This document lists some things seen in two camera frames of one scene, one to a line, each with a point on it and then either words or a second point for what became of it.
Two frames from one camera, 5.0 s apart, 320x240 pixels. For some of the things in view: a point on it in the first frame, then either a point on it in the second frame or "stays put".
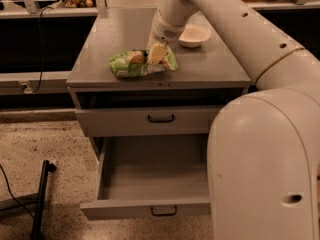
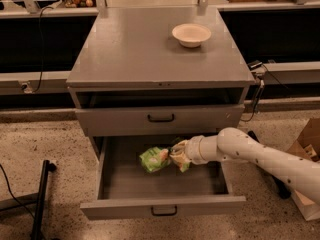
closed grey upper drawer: [150, 121] stays put
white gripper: [164, 30] to [192, 149]
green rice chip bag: [135, 63] to [155, 159]
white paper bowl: [193, 34] stays put
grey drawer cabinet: [176, 103] stays put
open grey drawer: [151, 176] stays put
